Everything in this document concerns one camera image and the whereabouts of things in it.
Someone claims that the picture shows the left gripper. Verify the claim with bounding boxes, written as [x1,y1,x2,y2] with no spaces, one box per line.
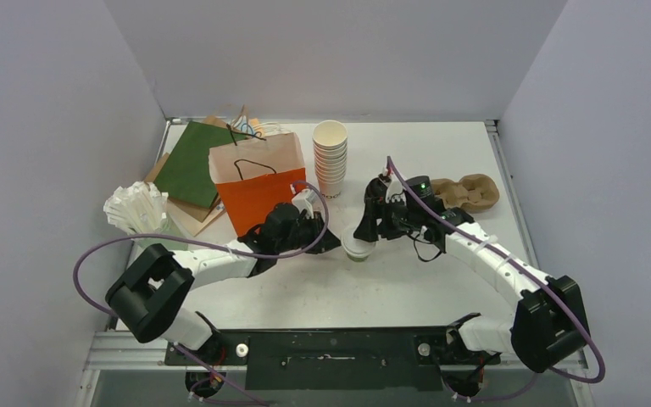
[276,212,342,255]

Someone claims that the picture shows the white plastic lid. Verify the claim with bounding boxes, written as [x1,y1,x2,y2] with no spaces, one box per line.
[341,225,376,257]

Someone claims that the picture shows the orange paper bag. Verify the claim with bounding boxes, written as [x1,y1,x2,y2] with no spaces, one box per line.
[209,132,307,237]

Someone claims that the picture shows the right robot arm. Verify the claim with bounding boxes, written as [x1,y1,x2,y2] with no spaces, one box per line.
[342,175,589,373]

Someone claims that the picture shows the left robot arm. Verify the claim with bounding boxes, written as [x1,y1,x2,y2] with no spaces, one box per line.
[105,203,341,365]

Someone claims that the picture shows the stack of paper cups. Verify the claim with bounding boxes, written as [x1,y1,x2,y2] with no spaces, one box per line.
[312,120,348,198]

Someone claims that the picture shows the stack of pulp cup carriers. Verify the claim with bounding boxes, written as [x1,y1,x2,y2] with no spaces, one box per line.
[431,174,500,213]

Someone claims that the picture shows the green paper bag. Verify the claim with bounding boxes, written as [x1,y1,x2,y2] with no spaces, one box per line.
[153,122,247,207]

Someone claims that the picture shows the green cup holder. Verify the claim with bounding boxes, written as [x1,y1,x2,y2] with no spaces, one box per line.
[135,220,188,251]

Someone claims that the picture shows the white wrapped straws bundle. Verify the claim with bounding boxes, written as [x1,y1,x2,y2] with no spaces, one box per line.
[103,181,170,235]

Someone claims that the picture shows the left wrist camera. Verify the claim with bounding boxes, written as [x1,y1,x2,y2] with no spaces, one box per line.
[291,188,319,219]

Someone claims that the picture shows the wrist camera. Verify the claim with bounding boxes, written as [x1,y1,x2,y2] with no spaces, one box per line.
[291,188,319,219]
[381,167,405,204]

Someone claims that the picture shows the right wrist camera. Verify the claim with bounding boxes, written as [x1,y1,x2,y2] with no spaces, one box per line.
[381,167,405,204]

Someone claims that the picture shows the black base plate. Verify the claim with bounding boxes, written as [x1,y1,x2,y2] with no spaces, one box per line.
[194,326,502,391]

